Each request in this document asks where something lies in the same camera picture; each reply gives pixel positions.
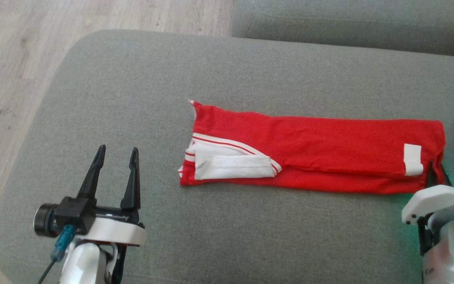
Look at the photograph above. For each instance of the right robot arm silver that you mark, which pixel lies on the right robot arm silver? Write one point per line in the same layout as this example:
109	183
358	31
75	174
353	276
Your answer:
453	252

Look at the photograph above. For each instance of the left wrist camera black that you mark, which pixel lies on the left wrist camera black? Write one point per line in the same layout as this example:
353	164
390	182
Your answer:
67	215

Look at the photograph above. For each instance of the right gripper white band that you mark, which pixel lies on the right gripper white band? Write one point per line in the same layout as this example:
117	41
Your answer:
436	199

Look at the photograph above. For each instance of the grey sofa back cushion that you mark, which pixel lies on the grey sofa back cushion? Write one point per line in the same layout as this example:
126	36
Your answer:
349	23

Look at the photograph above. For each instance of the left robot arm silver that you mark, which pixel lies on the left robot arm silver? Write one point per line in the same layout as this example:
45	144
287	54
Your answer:
83	264

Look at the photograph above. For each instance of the grey sofa seat cushion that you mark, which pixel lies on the grey sofa seat cushion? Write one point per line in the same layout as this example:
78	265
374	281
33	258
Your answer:
227	236

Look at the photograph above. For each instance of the red basketball jersey white sleeves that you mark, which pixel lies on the red basketball jersey white sleeves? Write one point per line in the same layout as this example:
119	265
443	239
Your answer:
329	146

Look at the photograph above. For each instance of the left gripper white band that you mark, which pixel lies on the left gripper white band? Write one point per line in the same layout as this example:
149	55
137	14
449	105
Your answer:
120	232

